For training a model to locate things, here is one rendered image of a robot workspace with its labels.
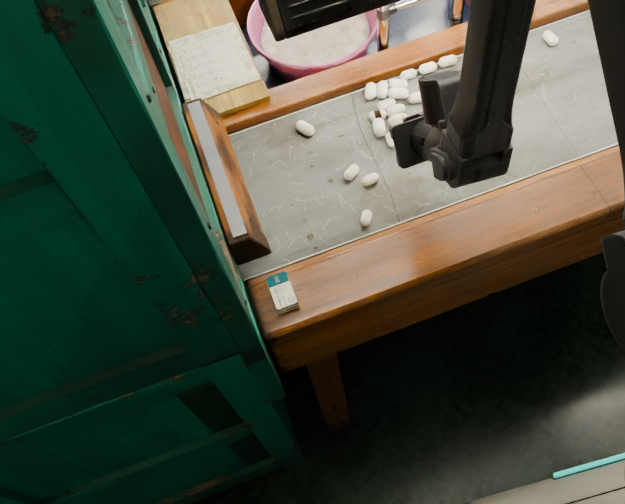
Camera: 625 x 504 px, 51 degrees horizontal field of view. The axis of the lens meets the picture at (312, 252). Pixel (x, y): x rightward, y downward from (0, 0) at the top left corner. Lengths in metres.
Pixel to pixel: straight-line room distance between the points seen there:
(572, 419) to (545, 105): 0.85
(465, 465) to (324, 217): 0.84
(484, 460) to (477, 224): 0.80
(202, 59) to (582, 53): 0.72
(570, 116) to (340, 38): 0.47
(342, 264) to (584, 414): 0.95
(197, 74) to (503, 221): 0.63
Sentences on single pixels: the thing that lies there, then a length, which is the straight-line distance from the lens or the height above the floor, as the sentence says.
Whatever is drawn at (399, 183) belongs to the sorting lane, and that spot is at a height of 0.74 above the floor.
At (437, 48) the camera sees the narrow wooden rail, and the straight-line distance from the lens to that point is 1.31.
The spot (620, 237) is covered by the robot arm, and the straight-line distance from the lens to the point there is 0.50.
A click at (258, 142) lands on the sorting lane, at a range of 1.22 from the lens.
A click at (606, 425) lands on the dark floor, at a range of 1.82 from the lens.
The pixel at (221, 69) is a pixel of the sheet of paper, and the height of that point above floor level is 0.78.
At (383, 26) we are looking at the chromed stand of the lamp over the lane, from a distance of 1.28.
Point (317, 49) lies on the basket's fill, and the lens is 1.37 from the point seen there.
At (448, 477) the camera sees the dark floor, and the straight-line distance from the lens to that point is 1.72.
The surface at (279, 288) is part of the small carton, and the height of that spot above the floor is 0.78.
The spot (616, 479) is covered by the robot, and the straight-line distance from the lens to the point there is 1.50.
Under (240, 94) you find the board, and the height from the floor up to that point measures 0.78.
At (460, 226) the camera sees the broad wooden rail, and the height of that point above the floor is 0.76.
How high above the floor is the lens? 1.69
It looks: 61 degrees down
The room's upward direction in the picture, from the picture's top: 12 degrees counter-clockwise
